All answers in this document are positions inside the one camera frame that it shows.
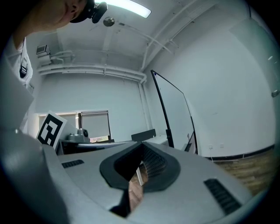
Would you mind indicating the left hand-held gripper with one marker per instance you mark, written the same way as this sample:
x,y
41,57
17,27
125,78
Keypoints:
x,y
74,138

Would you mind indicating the dark desk divider panel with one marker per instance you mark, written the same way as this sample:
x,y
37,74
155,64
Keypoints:
x,y
143,134

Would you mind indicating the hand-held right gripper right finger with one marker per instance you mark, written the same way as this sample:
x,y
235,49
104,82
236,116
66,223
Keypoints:
x,y
188,197

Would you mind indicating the white whiteboard with black frame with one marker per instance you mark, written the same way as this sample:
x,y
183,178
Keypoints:
x,y
175,109

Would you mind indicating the black whiteboard stand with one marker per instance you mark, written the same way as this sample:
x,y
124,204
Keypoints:
x,y
169,136

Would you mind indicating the long ceiling light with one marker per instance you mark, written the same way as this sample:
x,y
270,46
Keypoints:
x,y
131,6

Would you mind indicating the person's white shirt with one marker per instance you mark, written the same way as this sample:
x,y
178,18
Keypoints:
x,y
26,63

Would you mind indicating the round ceiling smoke detector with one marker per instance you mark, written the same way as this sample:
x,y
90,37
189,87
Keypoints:
x,y
108,21

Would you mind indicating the person's head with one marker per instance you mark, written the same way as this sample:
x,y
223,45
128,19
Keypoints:
x,y
54,13

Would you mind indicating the black baseboard strip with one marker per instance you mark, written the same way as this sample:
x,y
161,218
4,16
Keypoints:
x,y
240,155

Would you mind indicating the white desk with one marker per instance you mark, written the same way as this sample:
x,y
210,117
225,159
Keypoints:
x,y
159,138

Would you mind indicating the white ceiling conduit pipes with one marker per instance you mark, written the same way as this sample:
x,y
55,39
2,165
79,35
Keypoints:
x,y
159,41

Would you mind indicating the beige window roller blind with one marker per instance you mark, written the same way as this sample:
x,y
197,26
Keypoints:
x,y
70,117

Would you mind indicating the white wall-mounted box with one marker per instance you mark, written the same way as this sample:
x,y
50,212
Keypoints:
x,y
41,49

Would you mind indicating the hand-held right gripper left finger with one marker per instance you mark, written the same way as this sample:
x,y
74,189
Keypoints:
x,y
87,175

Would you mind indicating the white wall pipes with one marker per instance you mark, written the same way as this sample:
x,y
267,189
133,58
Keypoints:
x,y
92,71

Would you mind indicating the black head-worn camera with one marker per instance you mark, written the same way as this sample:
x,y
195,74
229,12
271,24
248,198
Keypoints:
x,y
97,11

